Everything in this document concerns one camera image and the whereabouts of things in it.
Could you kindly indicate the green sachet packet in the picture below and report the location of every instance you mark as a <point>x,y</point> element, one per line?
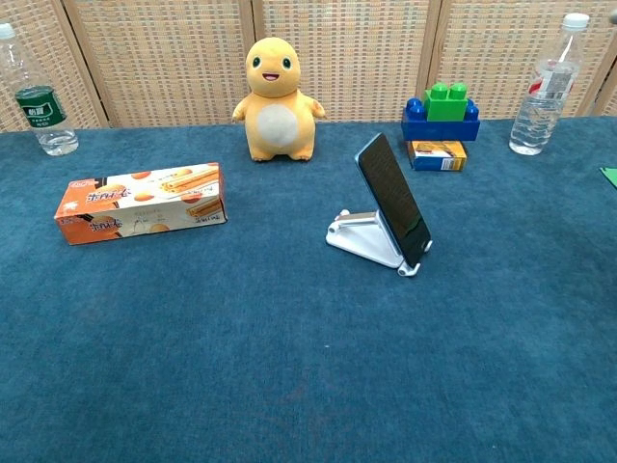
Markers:
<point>611,176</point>

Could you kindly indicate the black smartphone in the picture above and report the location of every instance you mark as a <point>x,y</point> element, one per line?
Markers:
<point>393,198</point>

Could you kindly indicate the red label water bottle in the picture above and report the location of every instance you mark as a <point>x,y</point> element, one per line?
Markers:
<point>544,101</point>

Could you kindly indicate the orange biscuit box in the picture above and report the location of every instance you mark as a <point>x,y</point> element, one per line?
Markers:
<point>140,207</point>

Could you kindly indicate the woven wooden folding screen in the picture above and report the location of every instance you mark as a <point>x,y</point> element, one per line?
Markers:
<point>169,58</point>

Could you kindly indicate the green label water bottle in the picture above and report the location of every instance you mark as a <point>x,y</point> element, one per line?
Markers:
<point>41,108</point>

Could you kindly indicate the green building block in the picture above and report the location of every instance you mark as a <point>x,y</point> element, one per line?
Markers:
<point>446,103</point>

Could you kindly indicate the small orange blue box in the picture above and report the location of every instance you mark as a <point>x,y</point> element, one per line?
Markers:
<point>436,156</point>

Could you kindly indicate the blue table cloth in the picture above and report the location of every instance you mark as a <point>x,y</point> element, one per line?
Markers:
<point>270,347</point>

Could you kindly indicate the blue building block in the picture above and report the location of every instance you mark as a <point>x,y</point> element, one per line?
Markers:
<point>438,130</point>

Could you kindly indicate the yellow plush dinosaur toy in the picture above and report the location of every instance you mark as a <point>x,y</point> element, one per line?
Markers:
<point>277,96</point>

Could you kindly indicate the white folding phone stand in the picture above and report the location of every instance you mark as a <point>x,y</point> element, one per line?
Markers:
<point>361,238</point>

